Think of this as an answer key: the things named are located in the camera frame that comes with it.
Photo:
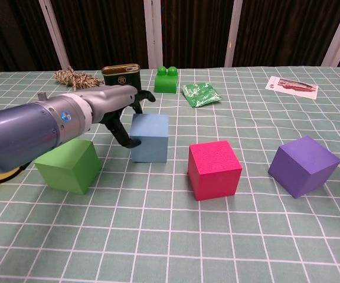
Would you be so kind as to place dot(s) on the purple foam cube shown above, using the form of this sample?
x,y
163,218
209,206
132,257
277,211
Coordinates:
x,y
302,165

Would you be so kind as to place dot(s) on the green toy building brick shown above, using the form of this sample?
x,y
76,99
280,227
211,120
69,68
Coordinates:
x,y
165,84

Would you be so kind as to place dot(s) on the green foam cube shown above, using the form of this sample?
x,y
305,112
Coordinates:
x,y
69,171

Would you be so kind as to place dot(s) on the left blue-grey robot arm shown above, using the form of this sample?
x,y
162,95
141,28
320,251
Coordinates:
x,y
19,132

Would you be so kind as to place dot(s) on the pink foam cube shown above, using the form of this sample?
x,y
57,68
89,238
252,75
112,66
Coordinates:
x,y
214,174

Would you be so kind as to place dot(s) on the white picture card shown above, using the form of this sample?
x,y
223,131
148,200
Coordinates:
x,y
291,87

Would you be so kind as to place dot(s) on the light blue foam cube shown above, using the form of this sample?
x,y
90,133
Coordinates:
x,y
152,138

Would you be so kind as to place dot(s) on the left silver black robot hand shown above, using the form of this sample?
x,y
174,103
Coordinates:
x,y
114,100

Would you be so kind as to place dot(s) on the green foil packet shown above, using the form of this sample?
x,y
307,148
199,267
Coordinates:
x,y
201,94

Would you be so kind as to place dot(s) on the green checked tablecloth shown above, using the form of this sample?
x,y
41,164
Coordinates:
x,y
170,236

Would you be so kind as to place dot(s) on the dark green luncheon meat can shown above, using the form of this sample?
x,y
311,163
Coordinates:
x,y
120,77

